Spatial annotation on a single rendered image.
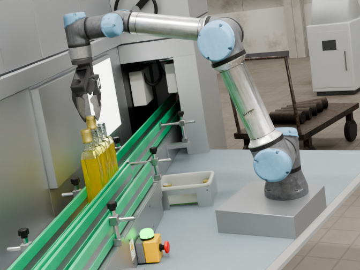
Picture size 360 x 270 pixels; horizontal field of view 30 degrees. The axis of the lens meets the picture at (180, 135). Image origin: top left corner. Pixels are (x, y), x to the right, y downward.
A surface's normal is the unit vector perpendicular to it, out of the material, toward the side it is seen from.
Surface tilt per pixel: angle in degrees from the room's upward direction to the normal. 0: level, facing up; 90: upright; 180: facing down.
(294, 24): 90
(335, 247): 0
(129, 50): 90
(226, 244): 0
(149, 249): 90
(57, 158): 90
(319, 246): 0
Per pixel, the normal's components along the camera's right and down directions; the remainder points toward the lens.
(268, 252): -0.15, -0.97
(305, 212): 0.84, 0.00
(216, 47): -0.36, 0.16
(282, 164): -0.25, 0.40
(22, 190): 0.98, -0.11
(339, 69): -0.53, 0.26
